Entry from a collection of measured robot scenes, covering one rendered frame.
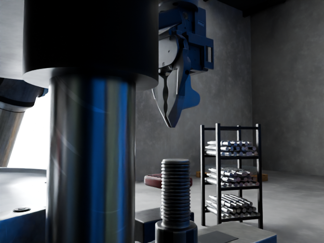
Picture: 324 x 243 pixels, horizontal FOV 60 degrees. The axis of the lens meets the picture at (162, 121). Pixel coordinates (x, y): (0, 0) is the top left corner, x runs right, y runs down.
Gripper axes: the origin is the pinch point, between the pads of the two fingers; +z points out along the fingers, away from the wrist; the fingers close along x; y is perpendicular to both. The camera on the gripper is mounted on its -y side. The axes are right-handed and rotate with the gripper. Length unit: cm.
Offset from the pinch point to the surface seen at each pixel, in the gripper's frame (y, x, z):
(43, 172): -20.0, -4.2, 6.7
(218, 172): 151, 128, 31
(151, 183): -3.0, 0.5, 10.0
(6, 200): -25.0, -16.1, 6.9
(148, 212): -3.1, 1.0, 14.6
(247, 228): -10.3, -22.8, 9.7
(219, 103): 496, 437, -85
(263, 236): -10.7, -24.5, 9.7
